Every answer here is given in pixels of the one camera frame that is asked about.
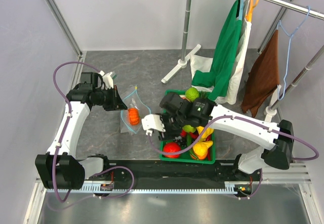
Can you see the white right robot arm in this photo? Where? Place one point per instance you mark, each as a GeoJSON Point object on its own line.
{"type": "Point", "coordinates": [274, 139]}

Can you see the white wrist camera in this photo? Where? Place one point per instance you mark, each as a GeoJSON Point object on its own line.
{"type": "Point", "coordinates": [152, 122]}
{"type": "Point", "coordinates": [108, 78]}

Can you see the orange clothes hanger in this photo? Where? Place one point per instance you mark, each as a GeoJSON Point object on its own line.
{"type": "Point", "coordinates": [252, 5]}

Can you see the green hanging cloth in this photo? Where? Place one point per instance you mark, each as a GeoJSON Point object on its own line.
{"type": "Point", "coordinates": [216, 75]}

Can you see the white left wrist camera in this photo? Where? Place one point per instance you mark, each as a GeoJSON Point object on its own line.
{"type": "Point", "coordinates": [108, 78]}

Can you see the white hanging cloth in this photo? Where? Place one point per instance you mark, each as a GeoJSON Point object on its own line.
{"type": "Point", "coordinates": [239, 63]}

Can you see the green apple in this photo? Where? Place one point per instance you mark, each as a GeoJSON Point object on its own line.
{"type": "Point", "coordinates": [189, 129]}

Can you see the silver horizontal rack bar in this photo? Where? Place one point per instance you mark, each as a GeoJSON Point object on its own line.
{"type": "Point", "coordinates": [297, 8]}

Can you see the orange mini pumpkin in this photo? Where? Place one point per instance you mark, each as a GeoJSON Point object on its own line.
{"type": "Point", "coordinates": [133, 116]}

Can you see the clear zip top bag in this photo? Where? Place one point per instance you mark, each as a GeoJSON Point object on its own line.
{"type": "Point", "coordinates": [132, 100]}

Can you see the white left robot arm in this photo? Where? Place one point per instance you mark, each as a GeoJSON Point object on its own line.
{"type": "Point", "coordinates": [58, 167]}

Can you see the grey vertical rack pole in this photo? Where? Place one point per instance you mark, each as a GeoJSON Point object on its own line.
{"type": "Point", "coordinates": [185, 30]}

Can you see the light blue clothes hanger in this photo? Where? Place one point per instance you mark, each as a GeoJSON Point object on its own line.
{"type": "Point", "coordinates": [290, 36]}

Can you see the green plastic tray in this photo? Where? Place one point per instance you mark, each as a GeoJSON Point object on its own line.
{"type": "Point", "coordinates": [189, 156]}

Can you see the red tomato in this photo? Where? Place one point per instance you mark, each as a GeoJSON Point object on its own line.
{"type": "Point", "coordinates": [172, 147]}

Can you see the grey right rack pole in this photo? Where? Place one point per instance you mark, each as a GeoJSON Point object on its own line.
{"type": "Point", "coordinates": [277, 98]}

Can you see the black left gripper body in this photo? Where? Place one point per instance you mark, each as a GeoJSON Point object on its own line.
{"type": "Point", "coordinates": [110, 103]}

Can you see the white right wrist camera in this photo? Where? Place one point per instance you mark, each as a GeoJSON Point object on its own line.
{"type": "Point", "coordinates": [152, 122]}

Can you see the light green bumpy fruit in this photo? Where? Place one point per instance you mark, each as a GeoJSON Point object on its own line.
{"type": "Point", "coordinates": [192, 94]}

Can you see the yellow banana bunch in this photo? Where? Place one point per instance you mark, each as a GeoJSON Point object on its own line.
{"type": "Point", "coordinates": [204, 133]}

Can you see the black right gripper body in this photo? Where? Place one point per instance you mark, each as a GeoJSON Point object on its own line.
{"type": "Point", "coordinates": [173, 125]}

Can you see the brown hanging towel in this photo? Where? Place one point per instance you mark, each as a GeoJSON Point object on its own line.
{"type": "Point", "coordinates": [263, 78]}

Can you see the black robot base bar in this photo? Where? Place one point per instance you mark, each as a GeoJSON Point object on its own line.
{"type": "Point", "coordinates": [157, 174]}

